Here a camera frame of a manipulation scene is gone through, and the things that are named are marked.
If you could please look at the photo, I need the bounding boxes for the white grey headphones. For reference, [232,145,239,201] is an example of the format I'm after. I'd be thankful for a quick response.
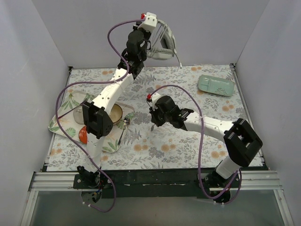
[147,19,182,69]

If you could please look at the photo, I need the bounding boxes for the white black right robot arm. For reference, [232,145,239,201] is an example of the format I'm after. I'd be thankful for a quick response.
[147,93,263,187]

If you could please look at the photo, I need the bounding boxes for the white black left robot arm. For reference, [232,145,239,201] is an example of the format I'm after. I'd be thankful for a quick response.
[82,21,151,159]

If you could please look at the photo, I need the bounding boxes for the metal spoon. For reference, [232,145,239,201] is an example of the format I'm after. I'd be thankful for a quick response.
[118,117,130,146]

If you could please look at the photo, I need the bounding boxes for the beige dark-rimmed bowl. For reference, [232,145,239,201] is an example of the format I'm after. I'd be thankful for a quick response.
[109,104,123,125]

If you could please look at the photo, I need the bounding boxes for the floral tablecloth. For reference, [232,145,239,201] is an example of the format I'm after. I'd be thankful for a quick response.
[47,65,247,171]

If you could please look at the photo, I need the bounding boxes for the mint green divided tray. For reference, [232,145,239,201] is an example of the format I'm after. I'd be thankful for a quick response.
[198,74,235,97]

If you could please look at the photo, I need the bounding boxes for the red small saucer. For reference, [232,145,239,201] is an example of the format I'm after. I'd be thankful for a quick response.
[79,126,87,144]

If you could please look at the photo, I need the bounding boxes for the grey speckled plate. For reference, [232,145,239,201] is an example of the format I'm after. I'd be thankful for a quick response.
[73,105,84,125]

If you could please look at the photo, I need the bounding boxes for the floral serving tray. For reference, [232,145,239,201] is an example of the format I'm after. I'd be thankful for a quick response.
[58,91,135,153]

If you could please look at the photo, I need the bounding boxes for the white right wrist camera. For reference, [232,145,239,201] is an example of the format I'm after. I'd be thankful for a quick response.
[146,92,162,111]

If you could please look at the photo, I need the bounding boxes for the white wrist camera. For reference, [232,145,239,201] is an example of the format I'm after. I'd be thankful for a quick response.
[146,92,162,111]
[138,12,158,32]

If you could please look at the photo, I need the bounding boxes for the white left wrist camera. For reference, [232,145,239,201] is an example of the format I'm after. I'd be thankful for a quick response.
[138,12,158,32]

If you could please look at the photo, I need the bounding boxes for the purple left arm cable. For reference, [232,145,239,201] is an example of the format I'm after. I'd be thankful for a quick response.
[55,19,144,213]

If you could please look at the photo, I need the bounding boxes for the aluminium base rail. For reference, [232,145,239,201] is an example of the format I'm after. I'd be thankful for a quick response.
[21,169,296,226]

